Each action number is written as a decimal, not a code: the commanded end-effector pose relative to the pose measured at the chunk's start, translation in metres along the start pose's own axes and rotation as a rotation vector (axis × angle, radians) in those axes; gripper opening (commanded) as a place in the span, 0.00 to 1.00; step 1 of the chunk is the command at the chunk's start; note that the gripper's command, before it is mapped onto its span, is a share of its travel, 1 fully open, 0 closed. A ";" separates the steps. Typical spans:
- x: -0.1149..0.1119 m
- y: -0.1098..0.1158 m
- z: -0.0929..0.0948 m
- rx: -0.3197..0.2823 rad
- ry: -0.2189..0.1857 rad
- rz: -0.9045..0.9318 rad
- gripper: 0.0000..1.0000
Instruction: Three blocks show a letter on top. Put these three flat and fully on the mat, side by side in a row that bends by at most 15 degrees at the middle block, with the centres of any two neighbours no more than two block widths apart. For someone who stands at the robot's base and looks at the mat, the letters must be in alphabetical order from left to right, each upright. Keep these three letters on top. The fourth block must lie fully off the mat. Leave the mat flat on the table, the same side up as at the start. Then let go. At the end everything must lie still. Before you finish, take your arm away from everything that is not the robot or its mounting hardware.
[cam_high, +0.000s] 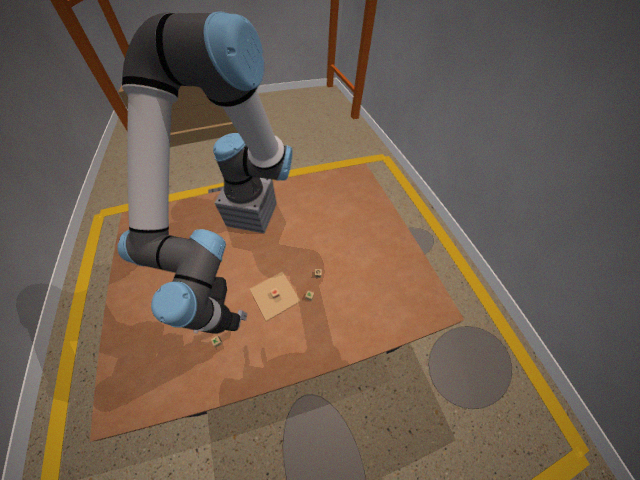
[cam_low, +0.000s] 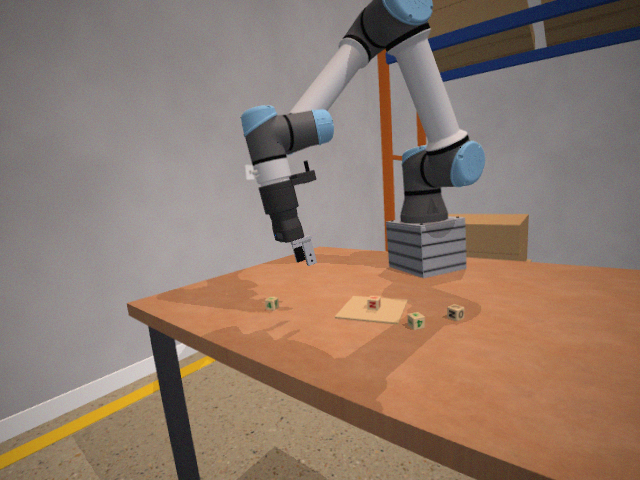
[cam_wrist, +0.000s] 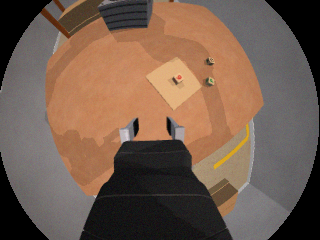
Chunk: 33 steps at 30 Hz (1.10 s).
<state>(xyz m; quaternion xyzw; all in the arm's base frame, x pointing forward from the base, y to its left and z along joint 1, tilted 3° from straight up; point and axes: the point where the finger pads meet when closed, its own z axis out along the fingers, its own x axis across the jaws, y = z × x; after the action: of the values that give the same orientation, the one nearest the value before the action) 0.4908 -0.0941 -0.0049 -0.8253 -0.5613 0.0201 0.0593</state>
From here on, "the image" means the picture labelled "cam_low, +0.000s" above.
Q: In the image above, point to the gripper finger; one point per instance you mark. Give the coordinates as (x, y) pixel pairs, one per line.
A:
(298, 252)
(308, 249)

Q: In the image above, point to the beige letter block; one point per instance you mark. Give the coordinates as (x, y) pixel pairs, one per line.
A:
(416, 321)
(455, 312)
(271, 303)
(374, 302)

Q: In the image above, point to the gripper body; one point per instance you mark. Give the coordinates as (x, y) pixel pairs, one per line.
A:
(279, 197)

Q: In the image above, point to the tan square mat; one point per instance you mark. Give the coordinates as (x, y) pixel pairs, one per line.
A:
(390, 312)

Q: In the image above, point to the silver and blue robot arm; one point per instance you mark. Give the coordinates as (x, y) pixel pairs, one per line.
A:
(401, 27)

